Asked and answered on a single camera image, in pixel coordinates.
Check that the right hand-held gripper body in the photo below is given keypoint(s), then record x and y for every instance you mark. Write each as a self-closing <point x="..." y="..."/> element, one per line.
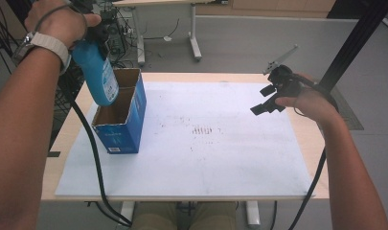
<point x="284" y="81"/>

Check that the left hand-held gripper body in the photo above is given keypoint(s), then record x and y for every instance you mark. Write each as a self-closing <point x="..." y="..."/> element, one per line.
<point x="97" y="33"/>

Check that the blue bottle with white cap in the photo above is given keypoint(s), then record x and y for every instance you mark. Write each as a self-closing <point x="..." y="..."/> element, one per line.
<point x="97" y="75"/>

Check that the blue cardboard box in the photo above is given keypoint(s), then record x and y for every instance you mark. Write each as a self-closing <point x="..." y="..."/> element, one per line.
<point x="127" y="127"/>

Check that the person's right hand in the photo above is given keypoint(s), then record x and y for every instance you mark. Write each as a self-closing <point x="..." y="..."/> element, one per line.
<point x="313" y="103"/>

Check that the person's left hand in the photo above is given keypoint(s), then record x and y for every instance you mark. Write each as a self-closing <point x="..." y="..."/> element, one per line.
<point x="59" y="22"/>

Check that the black computer tower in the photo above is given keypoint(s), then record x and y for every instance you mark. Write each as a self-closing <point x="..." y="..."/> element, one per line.
<point x="116" y="35"/>

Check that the white background desk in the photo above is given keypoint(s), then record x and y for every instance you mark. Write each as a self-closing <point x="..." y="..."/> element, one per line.
<point x="139" y="38"/>

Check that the wristwatch with white band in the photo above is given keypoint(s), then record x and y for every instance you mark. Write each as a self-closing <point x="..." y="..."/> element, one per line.
<point x="49" y="44"/>

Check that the grey partition panel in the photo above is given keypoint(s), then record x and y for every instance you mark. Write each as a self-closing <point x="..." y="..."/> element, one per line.
<point x="246" y="44"/>

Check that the white table mat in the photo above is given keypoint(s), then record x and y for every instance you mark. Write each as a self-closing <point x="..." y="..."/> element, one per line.
<point x="214" y="153"/>

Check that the white table leg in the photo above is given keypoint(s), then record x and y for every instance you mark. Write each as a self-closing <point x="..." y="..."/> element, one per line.
<point x="127" y="212"/>
<point x="253" y="214"/>

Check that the black tape strip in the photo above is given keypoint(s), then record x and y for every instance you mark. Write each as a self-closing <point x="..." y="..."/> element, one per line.
<point x="53" y="154"/>

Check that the person's right leg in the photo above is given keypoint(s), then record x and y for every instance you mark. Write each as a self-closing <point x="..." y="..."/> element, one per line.
<point x="215" y="217"/>

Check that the person's leg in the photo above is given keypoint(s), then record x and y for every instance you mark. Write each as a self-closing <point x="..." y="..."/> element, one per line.
<point x="215" y="217"/>
<point x="156" y="217"/>

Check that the person's left leg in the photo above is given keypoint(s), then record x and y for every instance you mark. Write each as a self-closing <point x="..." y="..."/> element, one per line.
<point x="156" y="217"/>

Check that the black metal post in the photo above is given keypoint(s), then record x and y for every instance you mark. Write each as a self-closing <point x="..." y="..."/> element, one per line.
<point x="19" y="6"/>
<point x="357" y="38"/>

